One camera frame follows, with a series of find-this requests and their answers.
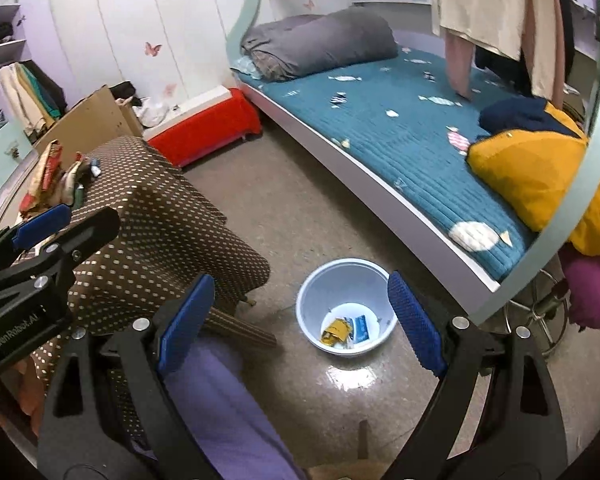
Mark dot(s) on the pink butterfly sticker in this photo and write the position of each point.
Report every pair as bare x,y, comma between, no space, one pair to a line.
153,49

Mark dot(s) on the chrome stool base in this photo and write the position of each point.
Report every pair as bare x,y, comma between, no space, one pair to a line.
540,310

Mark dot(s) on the red cloth covered bench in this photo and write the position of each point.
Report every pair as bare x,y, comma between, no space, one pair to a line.
205,130

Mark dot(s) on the grey rolled duvet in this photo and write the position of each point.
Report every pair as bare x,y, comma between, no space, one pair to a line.
320,45

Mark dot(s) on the blue patterned pillow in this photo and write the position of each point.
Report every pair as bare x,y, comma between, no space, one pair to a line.
242,66

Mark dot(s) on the teal hanging garment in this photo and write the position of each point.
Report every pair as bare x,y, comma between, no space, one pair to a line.
40,90

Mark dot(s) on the person's purple trouser leg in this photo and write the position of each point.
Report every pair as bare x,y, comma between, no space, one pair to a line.
230,410

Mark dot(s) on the yellow navy padded jacket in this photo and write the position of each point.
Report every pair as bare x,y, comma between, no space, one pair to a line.
530,175

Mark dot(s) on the black hanging garment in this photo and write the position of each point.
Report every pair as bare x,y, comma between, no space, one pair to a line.
565,20

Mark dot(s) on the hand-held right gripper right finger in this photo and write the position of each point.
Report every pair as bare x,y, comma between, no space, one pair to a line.
415,325

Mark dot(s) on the pale green curved cabinet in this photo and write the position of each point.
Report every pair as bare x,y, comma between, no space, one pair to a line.
0,165

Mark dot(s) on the teal quilted bed cover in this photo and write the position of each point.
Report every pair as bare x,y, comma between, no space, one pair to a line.
405,135

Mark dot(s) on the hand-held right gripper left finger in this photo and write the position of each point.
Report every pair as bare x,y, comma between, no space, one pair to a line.
187,320

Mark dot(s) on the brown striped bar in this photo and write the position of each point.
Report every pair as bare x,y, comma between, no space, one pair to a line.
245,330

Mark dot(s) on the cream hanging coat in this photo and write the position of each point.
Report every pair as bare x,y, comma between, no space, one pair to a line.
17,95

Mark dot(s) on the dark hanging jacket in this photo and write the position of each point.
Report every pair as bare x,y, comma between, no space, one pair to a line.
52,82

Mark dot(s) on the bed with teal quilt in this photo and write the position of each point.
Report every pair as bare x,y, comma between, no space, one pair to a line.
375,180

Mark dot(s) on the yellow crumpled wrapper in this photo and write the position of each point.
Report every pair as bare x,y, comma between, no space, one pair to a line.
336,332

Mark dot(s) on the cardboard box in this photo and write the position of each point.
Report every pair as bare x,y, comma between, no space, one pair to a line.
87,120

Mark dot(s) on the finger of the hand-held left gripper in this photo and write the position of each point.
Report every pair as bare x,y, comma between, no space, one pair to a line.
42,224
87,232

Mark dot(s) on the white wardrobe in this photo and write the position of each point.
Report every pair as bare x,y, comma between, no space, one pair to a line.
120,25

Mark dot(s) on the black cloth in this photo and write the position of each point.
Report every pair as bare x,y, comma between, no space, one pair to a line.
124,90

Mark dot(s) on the magenta garment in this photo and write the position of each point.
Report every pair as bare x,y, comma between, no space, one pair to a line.
592,285

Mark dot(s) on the blue white flat packet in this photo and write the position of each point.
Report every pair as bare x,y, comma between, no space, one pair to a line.
362,328

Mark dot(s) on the white plastic bin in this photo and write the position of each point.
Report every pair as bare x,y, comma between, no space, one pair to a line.
320,290

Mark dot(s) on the beige wrapper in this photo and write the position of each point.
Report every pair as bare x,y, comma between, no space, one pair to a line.
72,177

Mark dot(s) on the small blue packet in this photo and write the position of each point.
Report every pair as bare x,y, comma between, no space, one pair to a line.
94,166

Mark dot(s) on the open white shelf unit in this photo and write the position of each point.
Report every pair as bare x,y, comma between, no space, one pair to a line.
0,35

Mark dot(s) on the cream hanging garment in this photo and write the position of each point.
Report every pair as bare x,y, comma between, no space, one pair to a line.
480,0

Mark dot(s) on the brown polka dot tablecloth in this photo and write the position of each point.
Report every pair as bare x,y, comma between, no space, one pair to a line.
170,230

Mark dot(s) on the red gold snack wrapper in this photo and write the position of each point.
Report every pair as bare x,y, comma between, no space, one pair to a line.
45,175

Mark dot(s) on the wooden stool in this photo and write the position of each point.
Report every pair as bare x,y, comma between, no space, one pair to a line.
363,440

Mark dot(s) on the pink hanging garment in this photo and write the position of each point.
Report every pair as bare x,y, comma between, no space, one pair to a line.
460,60

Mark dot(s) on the white plastic bag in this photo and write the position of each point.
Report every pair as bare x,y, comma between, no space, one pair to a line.
152,111

